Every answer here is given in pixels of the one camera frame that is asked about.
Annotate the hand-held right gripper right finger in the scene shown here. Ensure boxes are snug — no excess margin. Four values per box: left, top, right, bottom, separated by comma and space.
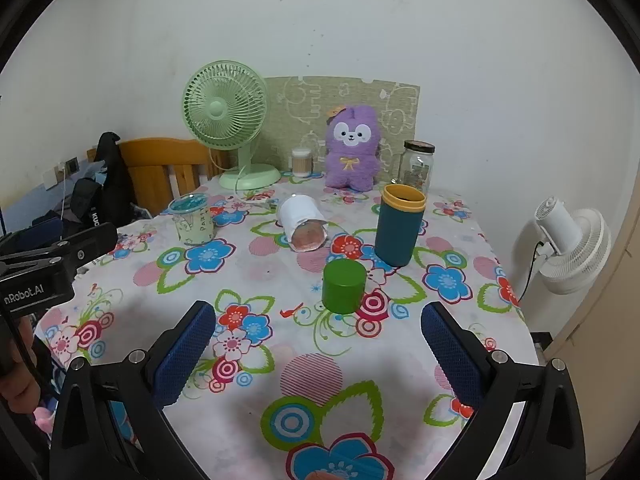
421, 302, 586, 480

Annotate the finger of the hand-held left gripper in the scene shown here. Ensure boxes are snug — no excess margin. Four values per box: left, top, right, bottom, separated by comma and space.
0, 222, 118, 272

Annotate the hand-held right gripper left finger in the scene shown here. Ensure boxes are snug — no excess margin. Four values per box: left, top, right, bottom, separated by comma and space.
50, 300, 217, 480

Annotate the light green lidded cup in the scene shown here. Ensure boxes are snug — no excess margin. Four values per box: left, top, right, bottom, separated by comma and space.
167, 193, 216, 247

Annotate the white paper cup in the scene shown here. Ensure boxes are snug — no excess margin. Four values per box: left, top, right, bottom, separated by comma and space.
276, 195, 328, 253

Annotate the person's left hand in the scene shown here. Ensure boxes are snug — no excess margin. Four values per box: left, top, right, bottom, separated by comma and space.
0, 317, 43, 413

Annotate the black bag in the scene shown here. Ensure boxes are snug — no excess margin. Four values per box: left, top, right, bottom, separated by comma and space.
70, 132, 136, 228

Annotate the wooden chair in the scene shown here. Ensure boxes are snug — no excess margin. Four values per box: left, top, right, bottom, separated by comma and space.
87, 137, 231, 216

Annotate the floral tablecloth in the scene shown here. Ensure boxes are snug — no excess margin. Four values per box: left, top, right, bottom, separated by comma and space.
32, 170, 541, 480

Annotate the teal tumbler with yellow rim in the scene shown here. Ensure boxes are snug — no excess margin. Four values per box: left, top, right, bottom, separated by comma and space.
374, 184, 427, 267

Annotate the white fan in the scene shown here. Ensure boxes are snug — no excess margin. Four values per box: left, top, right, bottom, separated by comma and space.
532, 196, 612, 295

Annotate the glass jar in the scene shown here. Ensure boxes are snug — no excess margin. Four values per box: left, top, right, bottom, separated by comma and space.
397, 141, 436, 193

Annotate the green desk fan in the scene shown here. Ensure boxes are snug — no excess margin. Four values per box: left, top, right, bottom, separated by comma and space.
181, 60, 282, 191

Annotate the purple plush toy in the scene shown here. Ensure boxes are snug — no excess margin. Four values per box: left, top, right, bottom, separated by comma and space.
324, 105, 383, 192

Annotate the cotton swab container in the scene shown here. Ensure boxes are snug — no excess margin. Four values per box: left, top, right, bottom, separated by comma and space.
291, 148, 313, 177

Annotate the black fan cable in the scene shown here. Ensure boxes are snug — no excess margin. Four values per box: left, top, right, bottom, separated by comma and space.
517, 242, 543, 307

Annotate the patterned wall mat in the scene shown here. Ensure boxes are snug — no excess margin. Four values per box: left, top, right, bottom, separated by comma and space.
257, 76, 421, 181

